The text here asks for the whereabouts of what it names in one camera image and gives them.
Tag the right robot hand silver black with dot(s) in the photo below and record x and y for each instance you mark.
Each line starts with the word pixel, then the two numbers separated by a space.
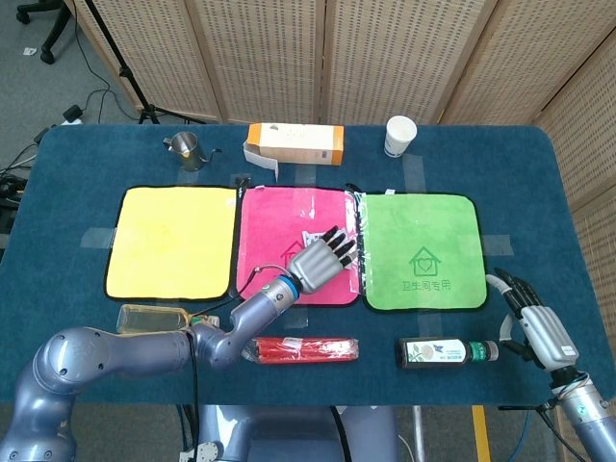
pixel 546 332

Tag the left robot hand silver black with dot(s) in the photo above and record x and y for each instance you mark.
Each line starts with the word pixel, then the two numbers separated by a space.
pixel 313 267

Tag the packaged snack cake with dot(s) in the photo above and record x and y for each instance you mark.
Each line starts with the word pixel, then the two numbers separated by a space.
pixel 313 237

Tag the pink cloth with house print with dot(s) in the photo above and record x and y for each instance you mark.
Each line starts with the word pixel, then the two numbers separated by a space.
pixel 279 216

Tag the green cloth with house print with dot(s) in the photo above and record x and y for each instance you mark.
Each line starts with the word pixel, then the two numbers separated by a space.
pixel 433 226

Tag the yellow cloth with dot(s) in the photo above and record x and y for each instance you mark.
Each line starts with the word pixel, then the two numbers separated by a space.
pixel 168 240

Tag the clear tape strip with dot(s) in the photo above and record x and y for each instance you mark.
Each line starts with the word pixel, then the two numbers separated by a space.
pixel 298 320
pixel 498 245
pixel 413 173
pixel 96 237

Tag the red sticks in plastic bag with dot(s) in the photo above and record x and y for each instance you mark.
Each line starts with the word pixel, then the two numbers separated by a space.
pixel 308 350

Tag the dark brown labelled bottle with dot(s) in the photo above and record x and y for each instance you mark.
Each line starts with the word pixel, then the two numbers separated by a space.
pixel 433 353

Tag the orange and white carton box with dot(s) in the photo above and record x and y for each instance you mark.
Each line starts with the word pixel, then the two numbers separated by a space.
pixel 298 142

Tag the blue felt table cover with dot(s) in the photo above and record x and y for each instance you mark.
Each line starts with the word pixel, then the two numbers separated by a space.
pixel 520 192

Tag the white paper cup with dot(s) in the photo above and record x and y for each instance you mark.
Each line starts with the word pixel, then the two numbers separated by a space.
pixel 399 137

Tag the grey robot torso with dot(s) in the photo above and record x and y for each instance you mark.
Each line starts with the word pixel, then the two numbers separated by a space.
pixel 289 433

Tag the clear bottle with yellow liquid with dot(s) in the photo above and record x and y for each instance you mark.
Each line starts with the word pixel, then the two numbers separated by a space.
pixel 149 318

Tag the steel spouted pitcher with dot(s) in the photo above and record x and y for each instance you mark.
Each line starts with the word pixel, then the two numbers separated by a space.
pixel 187 150

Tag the black tripod stand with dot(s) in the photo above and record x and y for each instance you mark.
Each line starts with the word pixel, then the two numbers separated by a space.
pixel 126 72

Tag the black office chair base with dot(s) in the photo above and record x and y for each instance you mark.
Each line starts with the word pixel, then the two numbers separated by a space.
pixel 53 33

